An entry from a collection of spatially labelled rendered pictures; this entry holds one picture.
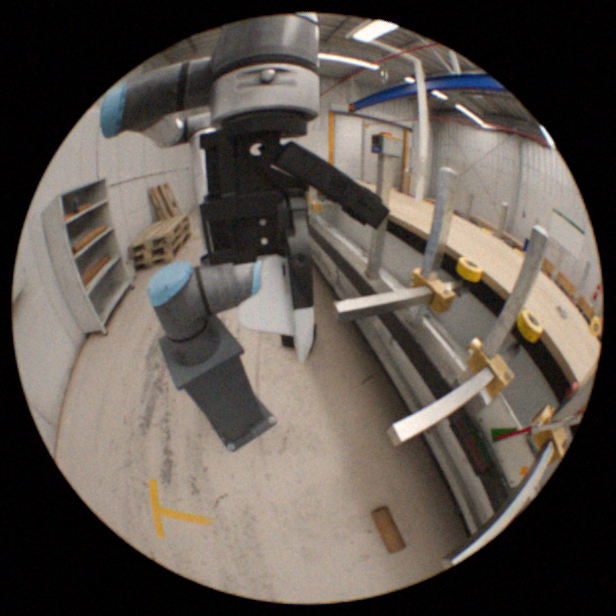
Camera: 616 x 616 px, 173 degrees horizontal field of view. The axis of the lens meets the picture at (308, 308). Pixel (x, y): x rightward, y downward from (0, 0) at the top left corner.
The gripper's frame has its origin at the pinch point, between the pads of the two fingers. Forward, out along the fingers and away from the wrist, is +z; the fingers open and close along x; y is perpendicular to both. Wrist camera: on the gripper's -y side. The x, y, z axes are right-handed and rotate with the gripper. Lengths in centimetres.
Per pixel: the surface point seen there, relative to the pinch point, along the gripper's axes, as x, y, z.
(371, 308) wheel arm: -9.8, -16.6, 10.2
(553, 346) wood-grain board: 21, -57, 5
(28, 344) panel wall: -39, 225, 29
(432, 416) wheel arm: 14.1, -17.4, 12.2
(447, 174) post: -15.4, -35.3, -18.6
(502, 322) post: 8.1, -36.7, 3.0
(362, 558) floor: 65, -12, 94
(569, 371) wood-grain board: 31, -57, 5
